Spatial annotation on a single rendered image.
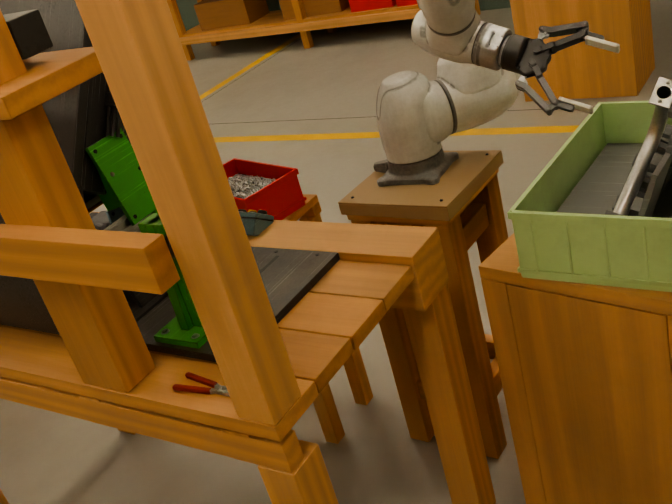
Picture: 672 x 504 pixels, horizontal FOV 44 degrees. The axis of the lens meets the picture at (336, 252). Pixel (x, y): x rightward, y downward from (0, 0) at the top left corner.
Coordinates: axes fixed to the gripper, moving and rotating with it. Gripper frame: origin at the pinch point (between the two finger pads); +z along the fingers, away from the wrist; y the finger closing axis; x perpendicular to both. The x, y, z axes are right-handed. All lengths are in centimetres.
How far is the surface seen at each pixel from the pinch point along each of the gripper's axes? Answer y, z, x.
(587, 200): -16.2, 1.6, 37.4
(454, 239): -36, -27, 46
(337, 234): -48, -49, 24
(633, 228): -24.9, 16.5, 7.8
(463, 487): -95, -3, 68
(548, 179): -16.4, -7.3, 28.7
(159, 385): -93, -55, -15
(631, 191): -17.4, 13.1, 10.0
